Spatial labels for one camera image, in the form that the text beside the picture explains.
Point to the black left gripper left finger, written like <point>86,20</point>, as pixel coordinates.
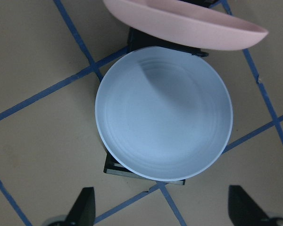
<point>82,212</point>

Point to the light blue plate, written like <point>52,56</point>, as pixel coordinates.
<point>163,115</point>

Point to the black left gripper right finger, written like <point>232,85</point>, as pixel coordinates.
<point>243,210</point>

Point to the pink plate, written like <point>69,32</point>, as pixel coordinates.
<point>187,24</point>

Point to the black plate rack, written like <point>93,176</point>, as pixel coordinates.
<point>141,40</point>

